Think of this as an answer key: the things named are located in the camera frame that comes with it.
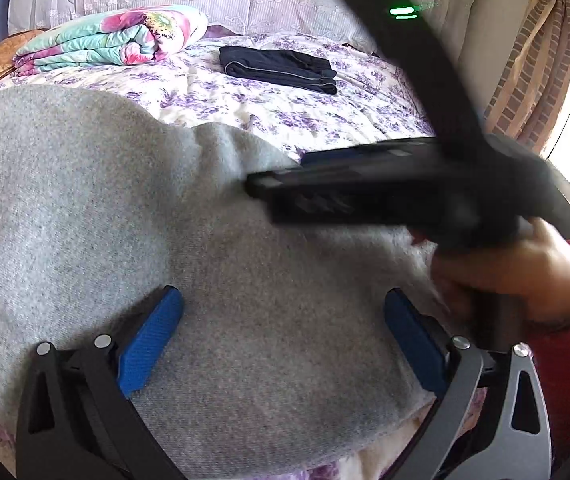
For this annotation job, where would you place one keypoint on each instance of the black folded pants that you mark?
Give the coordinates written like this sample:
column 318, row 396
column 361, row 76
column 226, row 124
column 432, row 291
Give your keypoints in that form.
column 275, row 67

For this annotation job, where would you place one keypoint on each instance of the grey fleece pants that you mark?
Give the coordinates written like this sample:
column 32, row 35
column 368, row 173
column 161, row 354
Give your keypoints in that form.
column 215, row 270

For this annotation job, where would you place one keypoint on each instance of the person's right hand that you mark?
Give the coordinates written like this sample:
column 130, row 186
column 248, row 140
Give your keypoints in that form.
column 540, row 275

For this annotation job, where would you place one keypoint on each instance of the purple floral bed cover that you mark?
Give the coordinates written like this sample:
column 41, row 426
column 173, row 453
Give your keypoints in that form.
column 190, row 95

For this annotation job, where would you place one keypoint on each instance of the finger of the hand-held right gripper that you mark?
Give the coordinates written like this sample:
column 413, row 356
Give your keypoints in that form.
column 335, row 157
column 355, row 200

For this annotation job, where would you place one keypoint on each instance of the brown checked curtain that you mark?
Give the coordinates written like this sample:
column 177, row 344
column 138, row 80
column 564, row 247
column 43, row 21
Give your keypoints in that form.
column 530, row 60

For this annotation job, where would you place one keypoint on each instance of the purple cloth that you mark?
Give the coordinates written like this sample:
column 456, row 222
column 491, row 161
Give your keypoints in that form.
column 220, row 31

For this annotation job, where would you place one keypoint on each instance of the folded floral quilt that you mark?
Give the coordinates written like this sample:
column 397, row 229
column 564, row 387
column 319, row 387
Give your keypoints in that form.
column 110, row 40

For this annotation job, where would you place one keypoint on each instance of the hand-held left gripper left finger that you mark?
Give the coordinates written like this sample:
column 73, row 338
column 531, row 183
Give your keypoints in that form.
column 150, row 340

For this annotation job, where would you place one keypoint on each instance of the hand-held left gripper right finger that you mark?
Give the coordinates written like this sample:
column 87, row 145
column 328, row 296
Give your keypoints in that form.
column 415, row 340

